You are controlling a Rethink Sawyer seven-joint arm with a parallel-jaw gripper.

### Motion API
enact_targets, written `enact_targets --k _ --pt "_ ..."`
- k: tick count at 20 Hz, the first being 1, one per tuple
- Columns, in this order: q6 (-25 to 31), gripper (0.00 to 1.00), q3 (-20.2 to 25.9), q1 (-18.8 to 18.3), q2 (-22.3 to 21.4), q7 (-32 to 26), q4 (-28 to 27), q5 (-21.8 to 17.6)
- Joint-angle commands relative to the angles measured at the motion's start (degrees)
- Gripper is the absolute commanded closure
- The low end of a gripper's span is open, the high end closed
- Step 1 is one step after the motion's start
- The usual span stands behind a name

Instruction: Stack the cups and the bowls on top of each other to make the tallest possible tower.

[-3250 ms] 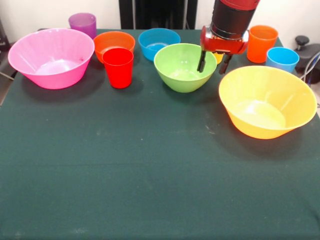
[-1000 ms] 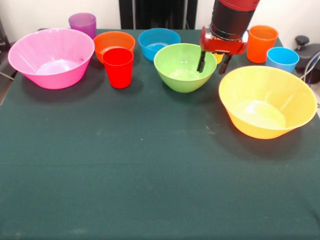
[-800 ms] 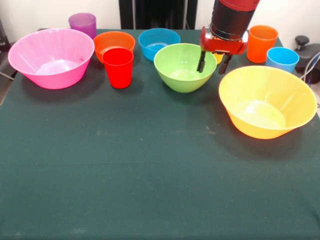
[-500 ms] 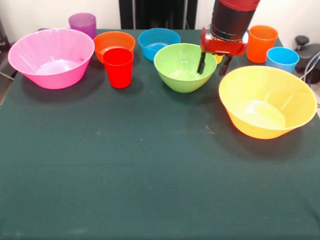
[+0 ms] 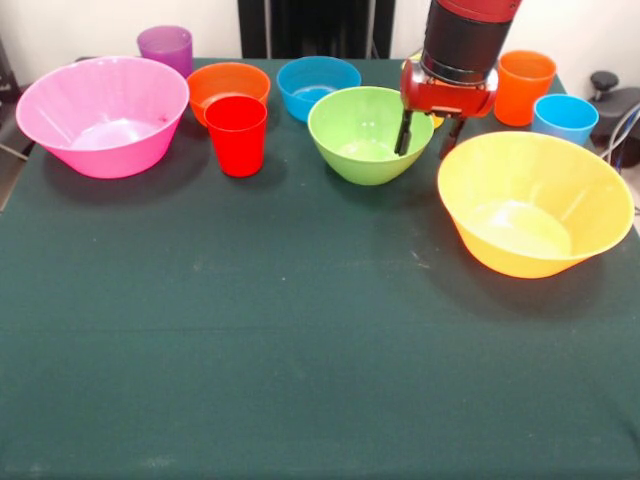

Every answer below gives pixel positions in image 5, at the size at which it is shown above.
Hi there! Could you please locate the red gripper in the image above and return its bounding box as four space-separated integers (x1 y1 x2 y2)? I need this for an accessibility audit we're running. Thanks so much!
393 58 500 160

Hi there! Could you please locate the green plastic bowl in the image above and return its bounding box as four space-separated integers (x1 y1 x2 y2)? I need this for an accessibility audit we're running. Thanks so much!
306 85 435 187

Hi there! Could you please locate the yellow plastic cup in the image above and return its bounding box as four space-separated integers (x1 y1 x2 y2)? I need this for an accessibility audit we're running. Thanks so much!
401 49 446 130

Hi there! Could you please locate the orange plastic cup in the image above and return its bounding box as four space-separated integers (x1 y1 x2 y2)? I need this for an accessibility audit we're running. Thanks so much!
493 49 558 127

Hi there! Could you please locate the yellow plastic bowl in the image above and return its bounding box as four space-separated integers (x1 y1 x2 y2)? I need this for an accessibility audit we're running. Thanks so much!
436 130 635 279

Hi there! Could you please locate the blue plastic bowl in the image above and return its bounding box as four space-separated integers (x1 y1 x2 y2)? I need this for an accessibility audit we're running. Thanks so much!
276 55 363 124

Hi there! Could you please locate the blue plastic cup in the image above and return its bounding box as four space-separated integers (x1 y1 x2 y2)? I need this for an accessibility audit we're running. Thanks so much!
531 93 600 147

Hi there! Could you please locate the red plastic cup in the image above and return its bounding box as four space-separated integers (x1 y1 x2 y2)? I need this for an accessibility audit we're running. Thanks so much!
203 95 269 178

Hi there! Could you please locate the orange plastic bowl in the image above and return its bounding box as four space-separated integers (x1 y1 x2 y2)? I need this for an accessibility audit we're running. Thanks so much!
186 61 272 128

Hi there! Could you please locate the dark green tablecloth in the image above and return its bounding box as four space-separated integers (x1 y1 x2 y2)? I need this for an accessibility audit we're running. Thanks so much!
0 56 640 480

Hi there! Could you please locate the purple plastic cup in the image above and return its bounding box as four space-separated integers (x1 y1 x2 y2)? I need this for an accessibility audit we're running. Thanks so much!
137 25 195 80

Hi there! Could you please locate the pink plastic bowl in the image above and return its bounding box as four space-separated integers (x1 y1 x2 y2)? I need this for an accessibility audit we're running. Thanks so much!
15 55 191 180

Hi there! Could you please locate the grey cable bundle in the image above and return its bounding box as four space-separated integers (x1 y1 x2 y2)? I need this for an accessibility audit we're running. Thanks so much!
602 104 640 174

